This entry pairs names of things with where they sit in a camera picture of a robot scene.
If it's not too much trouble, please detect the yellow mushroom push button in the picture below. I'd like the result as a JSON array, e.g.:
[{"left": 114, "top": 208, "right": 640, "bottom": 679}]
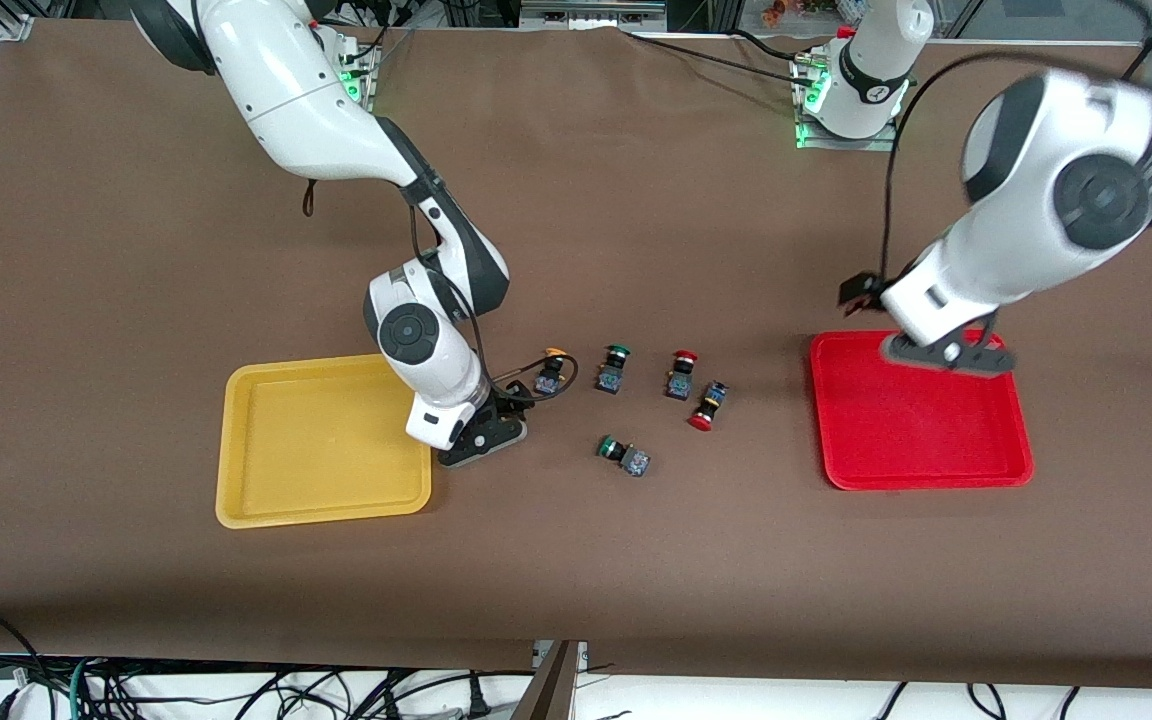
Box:
[{"left": 533, "top": 347, "right": 571, "bottom": 398}]

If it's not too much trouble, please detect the red mushroom push button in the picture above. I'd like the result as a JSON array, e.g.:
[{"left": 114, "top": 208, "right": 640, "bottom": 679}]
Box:
[
  {"left": 665, "top": 350, "right": 699, "bottom": 401},
  {"left": 687, "top": 380, "right": 731, "bottom": 433}
]

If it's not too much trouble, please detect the green push button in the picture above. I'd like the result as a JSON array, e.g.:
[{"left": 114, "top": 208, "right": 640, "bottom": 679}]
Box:
[
  {"left": 595, "top": 344, "right": 633, "bottom": 395},
  {"left": 597, "top": 435, "right": 652, "bottom": 478}
]

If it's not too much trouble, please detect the red plastic tray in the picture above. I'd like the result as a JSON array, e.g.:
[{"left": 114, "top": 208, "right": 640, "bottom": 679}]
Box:
[{"left": 809, "top": 330, "right": 1035, "bottom": 491}]

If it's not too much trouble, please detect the yellow plastic tray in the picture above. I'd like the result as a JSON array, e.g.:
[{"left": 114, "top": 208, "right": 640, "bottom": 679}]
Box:
[{"left": 216, "top": 353, "right": 434, "bottom": 529}]

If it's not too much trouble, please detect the brown table cover sheet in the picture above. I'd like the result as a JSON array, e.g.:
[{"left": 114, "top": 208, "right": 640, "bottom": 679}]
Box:
[{"left": 0, "top": 18, "right": 1152, "bottom": 691}]

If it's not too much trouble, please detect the orange colourful background object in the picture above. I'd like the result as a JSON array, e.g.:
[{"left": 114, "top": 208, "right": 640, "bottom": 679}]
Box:
[{"left": 761, "top": 0, "right": 842, "bottom": 26}]

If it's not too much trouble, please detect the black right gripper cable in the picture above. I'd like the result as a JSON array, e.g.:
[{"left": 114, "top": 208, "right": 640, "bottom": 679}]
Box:
[{"left": 406, "top": 195, "right": 580, "bottom": 406}]

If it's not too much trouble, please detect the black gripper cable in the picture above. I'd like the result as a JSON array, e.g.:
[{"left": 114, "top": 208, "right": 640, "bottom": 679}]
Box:
[
  {"left": 881, "top": 50, "right": 1152, "bottom": 296},
  {"left": 406, "top": 195, "right": 580, "bottom": 406}
]

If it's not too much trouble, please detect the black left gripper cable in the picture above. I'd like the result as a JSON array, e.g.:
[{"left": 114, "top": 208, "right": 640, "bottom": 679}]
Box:
[{"left": 881, "top": 50, "right": 1152, "bottom": 296}]

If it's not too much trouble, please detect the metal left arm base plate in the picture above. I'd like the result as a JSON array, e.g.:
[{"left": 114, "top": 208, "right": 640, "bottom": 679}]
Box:
[{"left": 793, "top": 52, "right": 902, "bottom": 153}]

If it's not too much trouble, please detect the grey metal bracket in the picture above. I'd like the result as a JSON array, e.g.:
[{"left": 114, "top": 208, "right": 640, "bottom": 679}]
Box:
[{"left": 532, "top": 640, "right": 589, "bottom": 673}]

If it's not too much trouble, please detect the curved black table cable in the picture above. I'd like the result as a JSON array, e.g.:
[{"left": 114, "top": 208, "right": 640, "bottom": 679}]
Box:
[{"left": 731, "top": 28, "right": 807, "bottom": 61}]

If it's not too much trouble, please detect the long black table cable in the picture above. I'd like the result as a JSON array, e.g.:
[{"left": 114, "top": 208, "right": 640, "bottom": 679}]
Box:
[{"left": 621, "top": 28, "right": 817, "bottom": 86}]

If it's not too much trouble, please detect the dark table leg post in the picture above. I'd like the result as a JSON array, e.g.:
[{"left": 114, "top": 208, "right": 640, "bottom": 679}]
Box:
[{"left": 511, "top": 642, "right": 582, "bottom": 720}]

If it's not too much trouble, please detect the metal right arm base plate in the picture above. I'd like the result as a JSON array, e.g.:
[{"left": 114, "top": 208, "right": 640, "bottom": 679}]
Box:
[{"left": 334, "top": 28, "right": 383, "bottom": 113}]

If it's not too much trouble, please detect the silver aluminium rail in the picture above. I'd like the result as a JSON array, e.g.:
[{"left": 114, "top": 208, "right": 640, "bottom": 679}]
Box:
[{"left": 521, "top": 0, "right": 667, "bottom": 31}]

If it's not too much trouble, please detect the teal floor cable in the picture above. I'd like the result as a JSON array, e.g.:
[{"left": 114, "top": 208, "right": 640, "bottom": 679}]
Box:
[{"left": 69, "top": 657, "right": 97, "bottom": 720}]

